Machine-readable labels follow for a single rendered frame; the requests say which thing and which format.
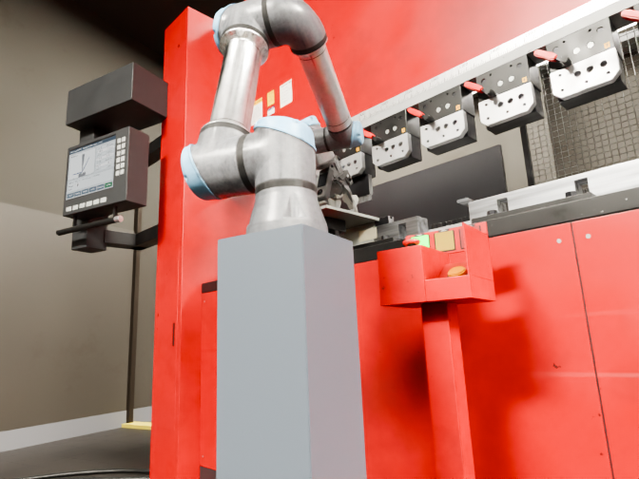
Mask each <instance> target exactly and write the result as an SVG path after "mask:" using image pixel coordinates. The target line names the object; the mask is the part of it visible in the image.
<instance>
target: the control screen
mask: <svg viewBox="0 0 639 479"><path fill-rule="evenodd" d="M115 140H116V135H115V136H113V137H110V138H107V139H104V140H101V141H99V142H97V143H94V144H89V145H86V146H84V147H81V148H78V149H75V150H72V151H69V164H68V186H67V198H66V200H69V199H72V198H76V197H80V196H83V195H86V194H89V193H93V192H96V191H100V190H103V189H107V188H110V187H113V172H114V156H115ZM77 182H80V186H77V187H75V184H76V183H77Z"/></svg>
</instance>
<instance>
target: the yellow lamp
mask: <svg viewBox="0 0 639 479"><path fill-rule="evenodd" d="M435 239H436V250H438V251H446V250H453V249H455V243H454V234H453V230H452V231H447V232H441V233H436V234H435Z"/></svg>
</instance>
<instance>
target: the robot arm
mask: <svg viewBox="0 0 639 479"><path fill-rule="evenodd" d="M213 31H214V33H215V34H214V35H213V36H214V40H215V43H216V46H217V48H218V50H219V52H220V53H221V54H222V56H223V63H222V67H221V72H220V77H219V81H218V85H217V90H216V95H215V99H214V104H213V108H212V112H211V117H210V122H209V123H207V124H205V125H204V126H203V127H202V128H201V130H200V134H199V138H198V141H197V143H196V144H190V145H189V146H186V147H185V148H184V149H183V152H182V155H181V167H182V171H183V175H184V179H185V181H186V183H187V185H188V187H189V188H190V190H191V191H192V192H193V193H194V194H195V195H196V196H197V197H198V198H200V199H202V200H205V201H210V200H222V199H225V198H231V197H237V196H243V195H249V194H255V204H254V207H253V210H252V214H251V218H250V222H249V224H248V225H247V227H246V234H250V233H255V232H260V231H265V230H270V229H275V228H280V227H284V226H289V225H295V224H300V223H303V224H306V225H309V226H311V227H314V228H317V229H319V230H321V231H324V232H327V233H328V227H327V224H326V221H325V218H324V216H323V214H322V212H321V209H320V205H319V201H325V202H326V203H327V205H331V206H335V207H337V208H340V205H341V202H340V200H338V199H337V196H336V195H340V196H341V195H342V194H343V197H342V200H343V201H344V202H346V203H347V205H348V207H349V208H350V209H354V212H358V209H357V204H358V196H357V195H352V192H351V190H350V188H349V185H352V183H353V181H352V178H351V176H350V174H349V172H348V170H347V169H346V170H342V167H341V165H340V163H339V160H338V158H337V156H335V155H334V152H333V151H335V150H341V149H345V148H352V147H357V146H360V145H362V144H363V142H364V134H363V128H362V125H361V123H360V121H353V122H352V120H351V116H350V113H349V111H348V108H347V105H346V103H345V100H344V97H343V94H342V91H341V88H340V85H339V81H338V78H337V75H336V72H335V70H334V67H333V64H332V61H331V58H330V56H329V53H328V50H327V47H326V45H325V44H326V42H327V34H326V31H325V29H324V26H323V24H322V22H321V20H320V19H319V17H318V16H317V14H316V13H315V12H314V11H313V10H312V9H311V7H310V6H309V5H307V4H306V3H305V2H304V1H303V0H246V1H243V2H240V3H238V4H231V5H228V6H226V7H225V8H223V9H220V10H219V11H218V12H217V13H216V15H215V17H214V20H213ZM284 45H287V46H289V47H290V49H291V51H292V53H293V54H294V55H296V56H298V57H299V59H300V63H301V66H302V68H303V71H304V73H305V75H306V78H307V80H308V83H309V85H310V87H311V89H312V91H313V94H314V96H315V99H316V101H317V104H318V106H319V110H320V112H321V115H322V117H323V120H324V121H325V124H326V127H321V126H320V123H319V121H318V119H317V117H316V116H314V115H312V116H309V117H307V118H305V119H303V120H301V121H299V120H296V119H293V118H289V117H283V116H268V117H263V118H261V119H259V120H258V121H257V122H255V126H254V127H253V130H254V132H253V133H251V132H250V127H251V122H252V115H253V109H254V103H255V97H256V91H257V84H258V79H259V73H260V66H262V65H263V64H264V63H265V62H266V60H267V58H268V53H269V49H271V48H278V47H282V46H284ZM316 168H317V170H320V172H319V179H318V184H317V174H316ZM347 175H349V177H350V179H351V181H349V179H348V177H347Z"/></svg>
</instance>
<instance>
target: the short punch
mask: <svg viewBox="0 0 639 479"><path fill-rule="evenodd" d="M352 181H353V183H352V185H349V188H350V190H351V192H352V195H357V196H358V204H359V203H362V202H365V201H370V200H371V199H372V195H373V183H372V175H370V174H367V175H364V176H362V177H359V178H356V179H353V180H352Z"/></svg>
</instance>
